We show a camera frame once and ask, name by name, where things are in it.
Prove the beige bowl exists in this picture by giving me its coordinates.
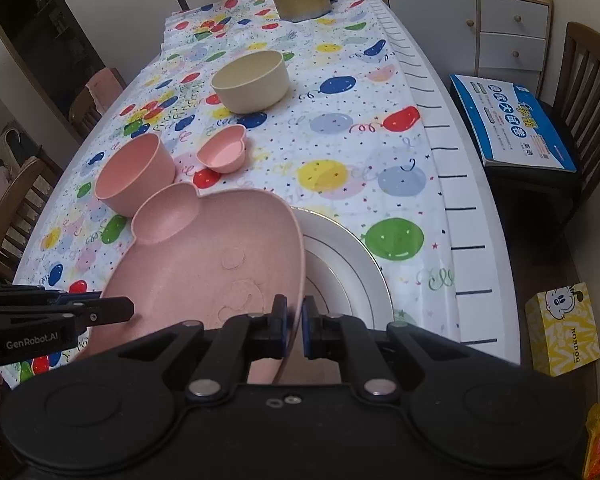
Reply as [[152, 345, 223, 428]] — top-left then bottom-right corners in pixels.
[[211, 50, 290, 114]]

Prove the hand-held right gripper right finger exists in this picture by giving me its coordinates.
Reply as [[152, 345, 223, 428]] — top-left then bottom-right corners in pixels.
[[303, 295, 469, 397]]

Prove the yellow tissue box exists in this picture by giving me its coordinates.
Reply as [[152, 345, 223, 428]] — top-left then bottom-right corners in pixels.
[[525, 282, 600, 378]]

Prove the small white plate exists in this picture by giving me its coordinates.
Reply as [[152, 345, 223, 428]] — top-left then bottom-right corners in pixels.
[[302, 245, 366, 318]]

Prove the balloon print tablecloth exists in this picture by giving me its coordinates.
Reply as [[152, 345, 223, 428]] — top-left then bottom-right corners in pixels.
[[0, 0, 501, 391]]

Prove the blue printed cardboard box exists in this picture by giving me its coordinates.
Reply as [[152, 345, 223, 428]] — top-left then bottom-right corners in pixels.
[[448, 74, 578, 173]]

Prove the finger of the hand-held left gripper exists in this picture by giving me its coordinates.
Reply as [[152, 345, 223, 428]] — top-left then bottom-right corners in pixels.
[[0, 282, 102, 307], [0, 296, 135, 331]]

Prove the pink towel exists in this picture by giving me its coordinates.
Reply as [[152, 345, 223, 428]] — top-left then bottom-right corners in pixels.
[[87, 67, 127, 111]]

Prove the large white plate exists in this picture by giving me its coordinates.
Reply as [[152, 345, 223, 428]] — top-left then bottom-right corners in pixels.
[[290, 206, 396, 346]]

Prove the white drawer cabinet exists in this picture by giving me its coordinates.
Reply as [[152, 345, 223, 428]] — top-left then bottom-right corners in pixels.
[[385, 0, 553, 98]]

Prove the white basket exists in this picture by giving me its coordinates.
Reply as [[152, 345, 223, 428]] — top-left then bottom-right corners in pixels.
[[0, 125, 28, 173]]

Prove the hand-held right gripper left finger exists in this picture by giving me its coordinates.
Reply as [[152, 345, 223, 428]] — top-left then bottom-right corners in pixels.
[[119, 294, 288, 397]]

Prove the wooden chair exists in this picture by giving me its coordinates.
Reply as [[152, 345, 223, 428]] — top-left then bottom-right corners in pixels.
[[69, 67, 128, 138], [0, 157, 63, 283], [482, 21, 600, 261]]

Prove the small pink heart dish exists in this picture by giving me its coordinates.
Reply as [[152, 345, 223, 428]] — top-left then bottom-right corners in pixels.
[[196, 125, 247, 173]]

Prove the pink bowl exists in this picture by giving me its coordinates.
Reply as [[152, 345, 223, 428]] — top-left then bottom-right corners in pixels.
[[94, 133, 176, 218]]

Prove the pink bear-shaped plate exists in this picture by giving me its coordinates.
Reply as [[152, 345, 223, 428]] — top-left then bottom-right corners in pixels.
[[72, 182, 307, 386]]

